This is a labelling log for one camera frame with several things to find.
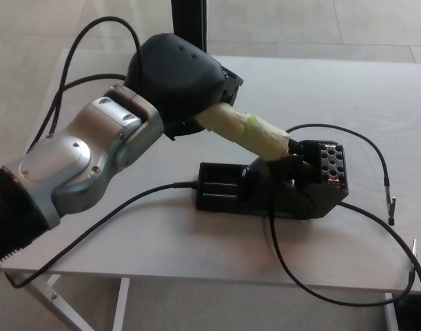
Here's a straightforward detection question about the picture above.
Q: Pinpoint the white straight table leg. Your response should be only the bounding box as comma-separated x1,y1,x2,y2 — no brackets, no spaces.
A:
112,277,131,331
384,292,400,331

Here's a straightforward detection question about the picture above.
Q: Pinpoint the black soldering iron stand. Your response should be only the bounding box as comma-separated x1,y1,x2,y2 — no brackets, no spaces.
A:
195,139,351,221

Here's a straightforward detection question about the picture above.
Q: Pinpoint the black box on floor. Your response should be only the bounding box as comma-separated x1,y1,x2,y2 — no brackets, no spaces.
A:
396,292,421,331

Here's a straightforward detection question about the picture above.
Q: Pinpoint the tape-wrapped soldering iron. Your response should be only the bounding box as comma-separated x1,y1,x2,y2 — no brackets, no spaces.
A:
194,102,296,162

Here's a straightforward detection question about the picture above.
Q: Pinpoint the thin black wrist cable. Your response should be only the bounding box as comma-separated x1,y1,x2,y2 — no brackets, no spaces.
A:
37,16,145,139

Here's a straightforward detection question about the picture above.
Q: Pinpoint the black vertical post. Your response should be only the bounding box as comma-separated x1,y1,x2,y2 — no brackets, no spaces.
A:
170,0,208,51

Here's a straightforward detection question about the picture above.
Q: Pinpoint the black soldering iron cord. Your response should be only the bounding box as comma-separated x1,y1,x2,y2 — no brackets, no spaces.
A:
5,72,199,289

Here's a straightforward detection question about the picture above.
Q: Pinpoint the thick black power cable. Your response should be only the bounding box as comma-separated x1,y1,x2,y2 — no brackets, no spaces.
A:
339,202,421,294

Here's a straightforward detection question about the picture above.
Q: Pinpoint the white slanted table leg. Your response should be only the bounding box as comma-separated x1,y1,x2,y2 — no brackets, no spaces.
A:
20,272,91,331

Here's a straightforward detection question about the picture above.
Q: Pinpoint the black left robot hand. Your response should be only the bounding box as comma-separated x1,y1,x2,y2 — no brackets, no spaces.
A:
123,32,245,141

